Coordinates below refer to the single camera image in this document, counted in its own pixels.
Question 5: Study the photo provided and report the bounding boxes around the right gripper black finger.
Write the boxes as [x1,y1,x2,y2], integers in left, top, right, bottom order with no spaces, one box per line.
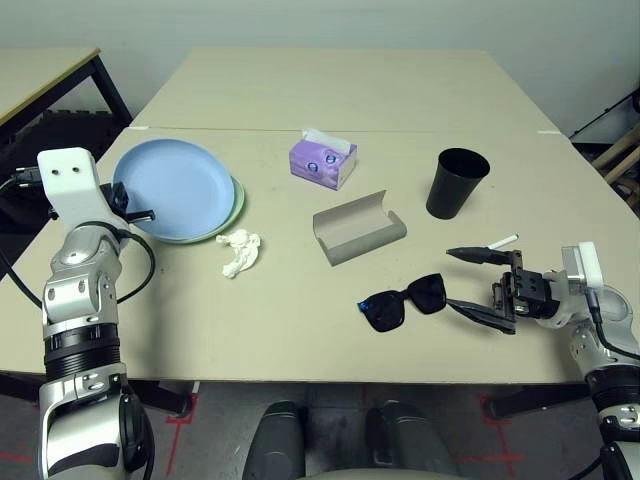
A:
[444,298,516,335]
[446,244,511,266]

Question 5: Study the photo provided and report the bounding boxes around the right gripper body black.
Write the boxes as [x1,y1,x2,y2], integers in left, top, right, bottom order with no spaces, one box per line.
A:
[490,248,557,321]

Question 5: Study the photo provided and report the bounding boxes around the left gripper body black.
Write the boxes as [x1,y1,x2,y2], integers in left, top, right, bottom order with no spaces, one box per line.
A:
[99,182,132,221]

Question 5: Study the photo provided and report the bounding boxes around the blue plastic plate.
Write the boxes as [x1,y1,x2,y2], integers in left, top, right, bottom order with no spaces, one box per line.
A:
[112,138,236,245]

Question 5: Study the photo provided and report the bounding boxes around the black sunglasses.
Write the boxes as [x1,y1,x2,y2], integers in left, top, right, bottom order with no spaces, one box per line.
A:
[356,272,449,335]

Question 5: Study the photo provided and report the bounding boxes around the grey glasses case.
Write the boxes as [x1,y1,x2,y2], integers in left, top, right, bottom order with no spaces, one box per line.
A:
[312,188,407,267]

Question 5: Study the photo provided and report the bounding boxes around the black plastic cup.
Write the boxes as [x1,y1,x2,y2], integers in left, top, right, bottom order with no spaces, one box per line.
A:
[425,147,491,221]

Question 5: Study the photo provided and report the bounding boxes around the green plastic plate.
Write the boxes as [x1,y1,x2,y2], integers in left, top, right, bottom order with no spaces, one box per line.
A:
[159,174,247,246]

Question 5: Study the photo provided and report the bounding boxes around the red floor tape cross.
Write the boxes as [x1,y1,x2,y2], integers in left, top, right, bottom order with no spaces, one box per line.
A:
[459,397,526,476]
[167,394,201,466]

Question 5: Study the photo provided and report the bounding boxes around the dark grey right robot leg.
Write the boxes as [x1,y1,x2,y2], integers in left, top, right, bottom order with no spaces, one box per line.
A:
[364,400,461,480]

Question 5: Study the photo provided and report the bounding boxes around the dark grey robot leg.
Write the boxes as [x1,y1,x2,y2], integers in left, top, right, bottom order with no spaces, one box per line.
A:
[364,400,461,480]
[248,400,307,480]

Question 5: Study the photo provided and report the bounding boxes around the green seat wooden stool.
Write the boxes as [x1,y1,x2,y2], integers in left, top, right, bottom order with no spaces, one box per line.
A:
[592,87,640,221]

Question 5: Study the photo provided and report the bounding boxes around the purple tissue box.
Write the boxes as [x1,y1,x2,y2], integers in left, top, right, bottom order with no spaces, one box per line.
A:
[288,139,359,191]

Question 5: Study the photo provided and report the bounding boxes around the thin black pole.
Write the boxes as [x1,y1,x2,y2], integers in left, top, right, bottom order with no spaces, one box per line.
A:
[569,87,640,139]

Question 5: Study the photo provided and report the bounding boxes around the white tissue sheet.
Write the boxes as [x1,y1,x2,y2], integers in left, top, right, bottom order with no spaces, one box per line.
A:
[301,127,351,154]

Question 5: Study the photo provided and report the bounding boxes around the dark grey left robot leg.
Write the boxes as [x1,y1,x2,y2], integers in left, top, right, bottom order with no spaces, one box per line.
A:
[248,400,307,480]

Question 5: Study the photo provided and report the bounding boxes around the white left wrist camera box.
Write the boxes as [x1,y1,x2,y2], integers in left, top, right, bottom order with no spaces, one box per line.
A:
[37,147,129,231]

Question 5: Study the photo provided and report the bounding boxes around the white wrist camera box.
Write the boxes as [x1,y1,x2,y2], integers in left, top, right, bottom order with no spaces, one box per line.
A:
[560,241,601,291]
[37,147,129,231]

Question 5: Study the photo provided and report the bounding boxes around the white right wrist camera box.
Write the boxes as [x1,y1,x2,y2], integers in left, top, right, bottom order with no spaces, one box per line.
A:
[560,241,601,291]

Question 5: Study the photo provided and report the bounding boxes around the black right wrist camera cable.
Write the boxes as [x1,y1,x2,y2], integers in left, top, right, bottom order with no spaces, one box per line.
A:
[582,287,640,361]

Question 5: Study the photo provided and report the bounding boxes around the beige side table black frame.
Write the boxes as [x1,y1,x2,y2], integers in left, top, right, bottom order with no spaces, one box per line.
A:
[0,47,134,151]

